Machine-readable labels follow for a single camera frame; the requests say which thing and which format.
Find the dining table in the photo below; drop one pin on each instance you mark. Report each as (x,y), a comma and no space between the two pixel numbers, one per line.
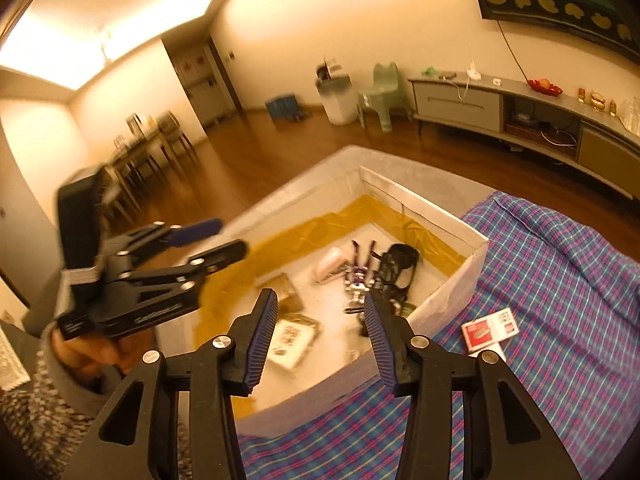
(135,152)

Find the large golden ornament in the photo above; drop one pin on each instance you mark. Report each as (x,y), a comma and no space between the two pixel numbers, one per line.
(598,100)

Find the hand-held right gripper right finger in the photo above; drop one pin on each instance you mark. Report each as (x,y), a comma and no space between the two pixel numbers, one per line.
(380,340)

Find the red white card box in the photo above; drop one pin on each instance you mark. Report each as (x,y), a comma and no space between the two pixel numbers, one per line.
(482,334)

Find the green plastic chair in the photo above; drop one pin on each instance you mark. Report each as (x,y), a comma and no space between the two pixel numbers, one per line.
(382,95)

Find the blue plastic crate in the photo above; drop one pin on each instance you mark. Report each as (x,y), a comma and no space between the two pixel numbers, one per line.
(281,106)

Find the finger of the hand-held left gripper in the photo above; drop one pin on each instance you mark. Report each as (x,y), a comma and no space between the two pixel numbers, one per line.
(195,230)
(220,255)

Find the blue plaid cloth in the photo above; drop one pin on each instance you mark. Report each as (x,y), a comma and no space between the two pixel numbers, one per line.
(550,310)

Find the person's left forearm grey sleeve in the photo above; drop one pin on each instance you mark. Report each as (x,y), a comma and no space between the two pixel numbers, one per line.
(45,410)

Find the white trash bin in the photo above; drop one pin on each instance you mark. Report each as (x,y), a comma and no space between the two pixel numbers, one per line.
(337,102)

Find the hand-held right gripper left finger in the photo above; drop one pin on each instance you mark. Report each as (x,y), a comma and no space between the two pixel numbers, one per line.
(262,335)

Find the white pink tube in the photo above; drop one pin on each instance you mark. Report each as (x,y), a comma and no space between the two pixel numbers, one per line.
(330,265)

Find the dining chairs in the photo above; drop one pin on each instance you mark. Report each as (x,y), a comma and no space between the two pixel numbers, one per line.
(175,135)

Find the clear plastic bottles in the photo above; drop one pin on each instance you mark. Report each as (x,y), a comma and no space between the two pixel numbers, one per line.
(631,115)

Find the grey TV cabinet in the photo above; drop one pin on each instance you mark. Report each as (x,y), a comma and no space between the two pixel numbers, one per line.
(450,102)

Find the person's left hand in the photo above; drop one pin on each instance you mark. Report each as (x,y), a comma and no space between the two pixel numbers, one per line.
(95,357)

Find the white lace cloth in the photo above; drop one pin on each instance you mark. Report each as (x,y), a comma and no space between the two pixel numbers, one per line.
(12,355)

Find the brown packet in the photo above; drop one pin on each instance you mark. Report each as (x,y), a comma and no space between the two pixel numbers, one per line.
(285,291)

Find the white printed packet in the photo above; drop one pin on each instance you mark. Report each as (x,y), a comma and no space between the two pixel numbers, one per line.
(295,340)

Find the purple silver toy figure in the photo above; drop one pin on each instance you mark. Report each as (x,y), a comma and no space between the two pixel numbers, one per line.
(357,280)

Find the red dish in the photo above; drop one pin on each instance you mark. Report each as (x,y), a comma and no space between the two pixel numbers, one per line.
(545,87)

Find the white cardboard box yellow tape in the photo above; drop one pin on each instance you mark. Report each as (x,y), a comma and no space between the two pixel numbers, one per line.
(327,307)

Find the dark slippers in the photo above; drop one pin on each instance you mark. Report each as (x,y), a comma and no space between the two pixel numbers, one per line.
(300,116)

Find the green small item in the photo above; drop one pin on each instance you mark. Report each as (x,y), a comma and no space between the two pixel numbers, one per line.
(429,71)

